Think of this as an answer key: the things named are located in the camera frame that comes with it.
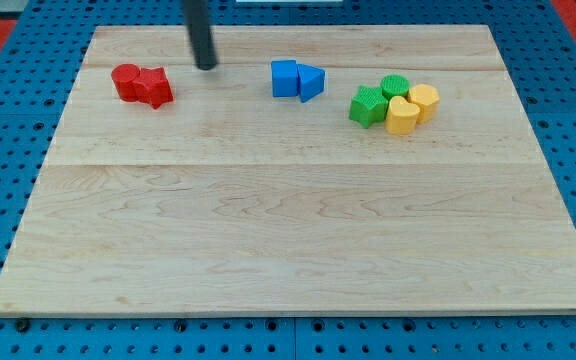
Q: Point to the light wooden board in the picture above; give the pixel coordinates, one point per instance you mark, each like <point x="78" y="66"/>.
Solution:
<point x="230" y="202"/>

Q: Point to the yellow heart block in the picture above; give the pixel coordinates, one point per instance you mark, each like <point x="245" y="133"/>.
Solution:
<point x="401" y="117"/>

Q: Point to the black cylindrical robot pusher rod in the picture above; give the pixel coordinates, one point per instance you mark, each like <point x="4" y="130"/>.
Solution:
<point x="198" y="24"/>

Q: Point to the green cylinder block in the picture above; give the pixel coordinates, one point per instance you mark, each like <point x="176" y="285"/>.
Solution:
<point x="394" y="85"/>

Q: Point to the blue cube block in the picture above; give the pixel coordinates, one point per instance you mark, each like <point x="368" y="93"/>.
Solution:
<point x="285" y="78"/>

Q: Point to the blue triangle block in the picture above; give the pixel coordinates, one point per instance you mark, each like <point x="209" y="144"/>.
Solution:
<point x="311" y="81"/>

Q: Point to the red cylinder block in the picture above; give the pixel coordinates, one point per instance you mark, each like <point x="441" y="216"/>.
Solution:
<point x="123" y="77"/>

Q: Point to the yellow hexagon block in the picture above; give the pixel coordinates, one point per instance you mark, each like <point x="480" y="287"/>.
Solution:
<point x="427" y="98"/>

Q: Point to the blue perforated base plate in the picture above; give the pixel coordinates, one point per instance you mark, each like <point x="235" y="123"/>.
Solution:
<point x="38" y="65"/>

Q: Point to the green star block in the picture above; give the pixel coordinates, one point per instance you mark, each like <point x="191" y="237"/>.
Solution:
<point x="368" y="106"/>

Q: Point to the red star block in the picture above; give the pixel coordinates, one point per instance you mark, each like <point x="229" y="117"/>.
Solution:
<point x="152" y="87"/>

